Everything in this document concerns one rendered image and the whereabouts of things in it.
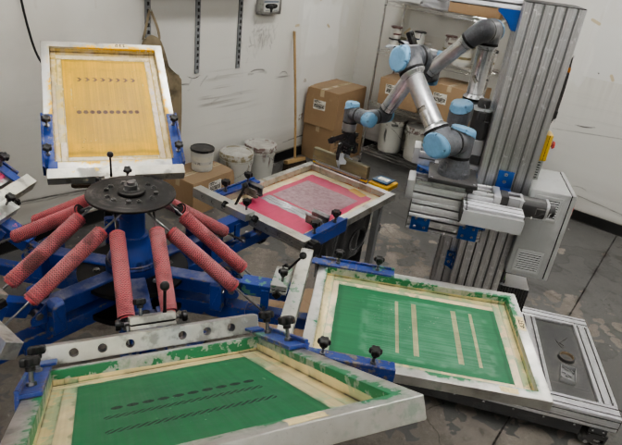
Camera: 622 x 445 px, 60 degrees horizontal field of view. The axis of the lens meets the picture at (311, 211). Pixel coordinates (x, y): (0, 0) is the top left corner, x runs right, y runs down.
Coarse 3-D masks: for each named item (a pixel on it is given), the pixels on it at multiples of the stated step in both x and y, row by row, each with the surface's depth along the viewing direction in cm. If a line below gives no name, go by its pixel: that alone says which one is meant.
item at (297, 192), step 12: (300, 180) 302; (312, 180) 304; (324, 180) 306; (276, 192) 284; (288, 192) 285; (300, 192) 287; (312, 192) 289; (324, 192) 291; (252, 204) 268; (264, 204) 269
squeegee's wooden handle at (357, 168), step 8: (320, 152) 296; (328, 152) 293; (320, 160) 297; (328, 160) 294; (352, 160) 286; (344, 168) 289; (352, 168) 286; (360, 168) 282; (368, 168) 281; (360, 176) 284; (368, 176) 284
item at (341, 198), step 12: (336, 192) 293; (348, 192) 294; (300, 204) 274; (312, 204) 276; (324, 204) 277; (336, 204) 279; (348, 204) 281; (276, 216) 259; (288, 216) 260; (300, 216) 262; (300, 228) 252; (312, 228) 253
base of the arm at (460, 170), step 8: (448, 160) 246; (456, 160) 244; (464, 160) 244; (440, 168) 249; (448, 168) 246; (456, 168) 245; (464, 168) 246; (448, 176) 246; (456, 176) 245; (464, 176) 246
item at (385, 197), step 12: (300, 168) 309; (312, 168) 317; (324, 168) 313; (264, 180) 287; (276, 180) 294; (348, 180) 304; (372, 192) 296; (384, 192) 291; (372, 204) 276; (384, 204) 285; (348, 216) 260; (360, 216) 267
